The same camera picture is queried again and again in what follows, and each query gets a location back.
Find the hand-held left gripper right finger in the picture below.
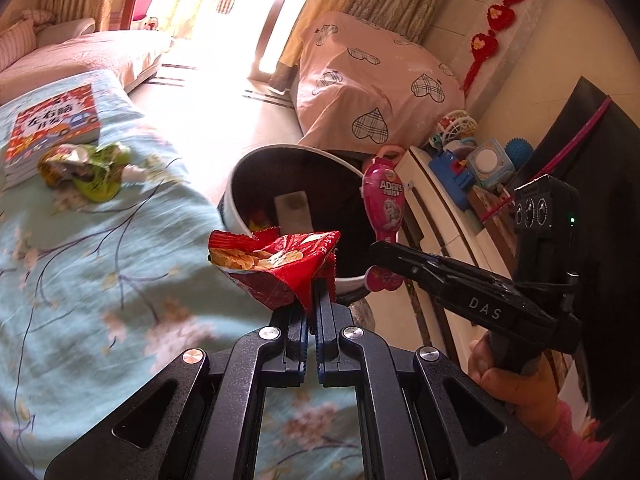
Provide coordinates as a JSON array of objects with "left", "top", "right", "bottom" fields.
[{"left": 314, "top": 280, "right": 571, "bottom": 480}]

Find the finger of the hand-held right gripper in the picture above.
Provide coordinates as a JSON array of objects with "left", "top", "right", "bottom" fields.
[{"left": 369, "top": 241, "right": 451, "bottom": 301}]

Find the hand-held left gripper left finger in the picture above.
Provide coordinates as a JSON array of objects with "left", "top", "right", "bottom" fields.
[{"left": 44, "top": 305, "right": 310, "bottom": 480}]

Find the pink drink bottle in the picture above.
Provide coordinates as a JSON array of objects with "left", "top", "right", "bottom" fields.
[{"left": 361, "top": 156, "right": 403, "bottom": 293}]

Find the red chip bag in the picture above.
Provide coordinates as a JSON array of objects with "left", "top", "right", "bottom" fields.
[{"left": 207, "top": 229, "right": 342, "bottom": 313}]

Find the white rectangular block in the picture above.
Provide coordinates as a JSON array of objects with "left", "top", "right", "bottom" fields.
[{"left": 274, "top": 191, "right": 313, "bottom": 233}]

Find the white round trash bin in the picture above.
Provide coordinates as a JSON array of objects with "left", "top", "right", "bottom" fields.
[{"left": 217, "top": 145, "right": 381, "bottom": 298}]

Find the person's right forearm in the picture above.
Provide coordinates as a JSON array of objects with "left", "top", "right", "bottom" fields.
[{"left": 542, "top": 400, "right": 608, "bottom": 478}]

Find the person's right hand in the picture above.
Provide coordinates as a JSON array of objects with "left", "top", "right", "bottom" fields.
[{"left": 467, "top": 332, "right": 561, "bottom": 436}]

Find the blue plastic toy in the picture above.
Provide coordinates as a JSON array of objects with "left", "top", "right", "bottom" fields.
[{"left": 427, "top": 152, "right": 476, "bottom": 208}]

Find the blue spiky ball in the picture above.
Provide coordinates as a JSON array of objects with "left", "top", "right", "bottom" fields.
[{"left": 505, "top": 138, "right": 533, "bottom": 163}]

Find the white cage ball toy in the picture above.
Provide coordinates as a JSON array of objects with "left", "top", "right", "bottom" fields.
[{"left": 437, "top": 110, "right": 478, "bottom": 141}]

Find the pink heart-print cover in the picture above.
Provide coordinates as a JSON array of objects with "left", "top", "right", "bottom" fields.
[{"left": 291, "top": 10, "right": 466, "bottom": 153}]

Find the red heart hanging decoration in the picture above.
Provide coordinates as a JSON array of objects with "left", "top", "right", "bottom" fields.
[{"left": 462, "top": 0, "right": 531, "bottom": 93}]

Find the green crumpled wrapper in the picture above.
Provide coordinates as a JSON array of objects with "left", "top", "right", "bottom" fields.
[{"left": 39, "top": 141, "right": 132, "bottom": 203}]

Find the red children's book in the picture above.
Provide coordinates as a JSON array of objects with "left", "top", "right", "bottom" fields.
[{"left": 4, "top": 85, "right": 101, "bottom": 181}]

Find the pink sofa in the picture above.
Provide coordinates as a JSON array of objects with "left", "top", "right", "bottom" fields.
[{"left": 0, "top": 10, "right": 173, "bottom": 106}]

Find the striped pink cushion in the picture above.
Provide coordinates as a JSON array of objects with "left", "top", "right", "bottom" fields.
[{"left": 0, "top": 17, "right": 38, "bottom": 71}]

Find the small pink pillow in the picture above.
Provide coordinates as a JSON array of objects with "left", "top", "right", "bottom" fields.
[{"left": 20, "top": 8, "right": 56, "bottom": 26}]

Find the pink ring toy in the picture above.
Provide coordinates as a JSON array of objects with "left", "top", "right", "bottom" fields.
[{"left": 375, "top": 144, "right": 407, "bottom": 166}]

